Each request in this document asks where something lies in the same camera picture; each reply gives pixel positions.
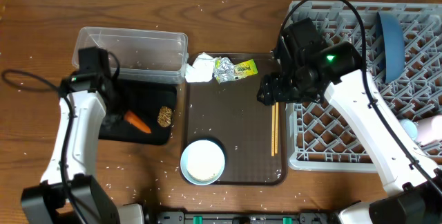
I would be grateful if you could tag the orange carrot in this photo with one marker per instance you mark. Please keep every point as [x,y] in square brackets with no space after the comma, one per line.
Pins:
[137,122]

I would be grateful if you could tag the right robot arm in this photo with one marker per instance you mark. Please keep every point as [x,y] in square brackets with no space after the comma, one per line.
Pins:
[314,72]

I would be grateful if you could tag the blue plate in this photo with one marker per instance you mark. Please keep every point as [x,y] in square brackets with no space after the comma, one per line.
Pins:
[388,27]

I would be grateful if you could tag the clear plastic bin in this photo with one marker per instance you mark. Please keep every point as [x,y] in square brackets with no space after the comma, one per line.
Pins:
[144,55]

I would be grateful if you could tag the brown serving tray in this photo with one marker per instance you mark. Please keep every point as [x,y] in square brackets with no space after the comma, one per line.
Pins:
[230,115]

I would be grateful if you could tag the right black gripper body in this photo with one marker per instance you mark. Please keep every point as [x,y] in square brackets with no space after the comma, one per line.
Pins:
[271,90]

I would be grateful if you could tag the black tray bin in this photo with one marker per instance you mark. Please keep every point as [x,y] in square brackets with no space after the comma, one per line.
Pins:
[144,99]

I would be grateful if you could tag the pink small cup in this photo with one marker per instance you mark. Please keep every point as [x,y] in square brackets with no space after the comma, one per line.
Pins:
[429,130]

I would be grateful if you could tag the left wooden chopstick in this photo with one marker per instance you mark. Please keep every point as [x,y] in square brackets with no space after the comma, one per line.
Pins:
[273,114]

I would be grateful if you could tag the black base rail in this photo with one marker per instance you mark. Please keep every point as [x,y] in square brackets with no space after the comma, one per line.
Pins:
[134,213]

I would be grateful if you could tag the light blue cup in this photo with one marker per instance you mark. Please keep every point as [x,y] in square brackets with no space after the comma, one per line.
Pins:
[410,128]

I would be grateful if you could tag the brown food scrap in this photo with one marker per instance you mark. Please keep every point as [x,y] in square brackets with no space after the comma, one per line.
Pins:
[164,118]

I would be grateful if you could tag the yellow green snack wrapper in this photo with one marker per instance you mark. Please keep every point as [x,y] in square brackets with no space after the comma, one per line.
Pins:
[245,69]

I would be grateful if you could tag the light blue rice bowl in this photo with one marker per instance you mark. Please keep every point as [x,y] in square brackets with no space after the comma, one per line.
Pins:
[202,162]

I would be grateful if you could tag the white crumpled tissue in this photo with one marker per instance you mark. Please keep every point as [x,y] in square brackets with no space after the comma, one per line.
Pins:
[201,70]

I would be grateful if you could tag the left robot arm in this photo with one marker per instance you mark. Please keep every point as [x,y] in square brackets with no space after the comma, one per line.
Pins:
[68,191]

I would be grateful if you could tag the grey dishwasher rack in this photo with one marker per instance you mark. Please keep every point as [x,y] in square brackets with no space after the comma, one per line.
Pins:
[318,137]

